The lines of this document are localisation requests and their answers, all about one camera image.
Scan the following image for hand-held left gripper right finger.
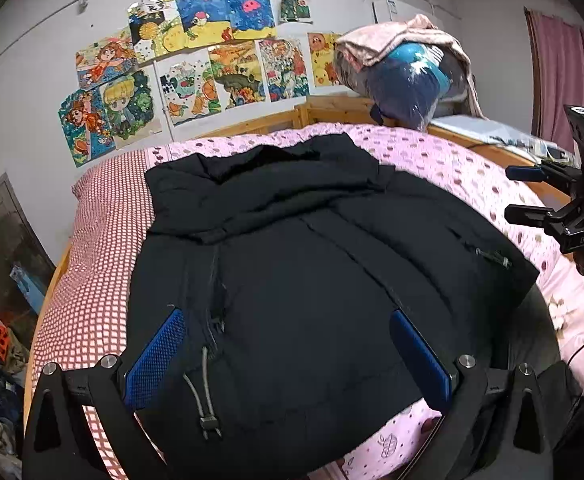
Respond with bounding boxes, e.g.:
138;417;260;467
389;309;557;480

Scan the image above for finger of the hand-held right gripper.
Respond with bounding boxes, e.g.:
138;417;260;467
505;160;581;193
504;202;580;235

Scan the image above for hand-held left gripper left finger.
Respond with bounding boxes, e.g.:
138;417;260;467
22;307;187;480

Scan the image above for black padded jacket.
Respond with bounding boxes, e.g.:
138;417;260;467
124;134;540;478

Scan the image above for white power strip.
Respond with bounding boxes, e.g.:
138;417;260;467
492;134;575;161

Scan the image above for pink apple-print quilt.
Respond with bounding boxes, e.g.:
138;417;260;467
147;122;584;480

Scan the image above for red checked bed sheet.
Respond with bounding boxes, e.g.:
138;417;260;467
32;147;173;480

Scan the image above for pink curtain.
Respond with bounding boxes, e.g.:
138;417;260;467
524;6;584;133

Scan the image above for blue box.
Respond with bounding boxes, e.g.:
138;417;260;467
11;264;48;311

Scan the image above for clear bag of blue bedding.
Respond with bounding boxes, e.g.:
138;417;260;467
334;42;467;131

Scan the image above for pink floral blanket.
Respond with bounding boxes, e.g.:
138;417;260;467
333;14;485;120

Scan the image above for grey framed wall panel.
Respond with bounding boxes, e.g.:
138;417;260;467
0;172;57;321

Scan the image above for wooden bed frame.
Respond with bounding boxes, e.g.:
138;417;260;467
22;96;580;411

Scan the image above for white wall notice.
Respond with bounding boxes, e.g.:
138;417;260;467
372;0;397;23

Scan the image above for group of colourful wall drawings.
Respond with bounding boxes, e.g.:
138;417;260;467
58;0;345;168

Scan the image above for white wall cable conduit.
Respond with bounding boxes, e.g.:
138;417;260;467
0;0;462;88

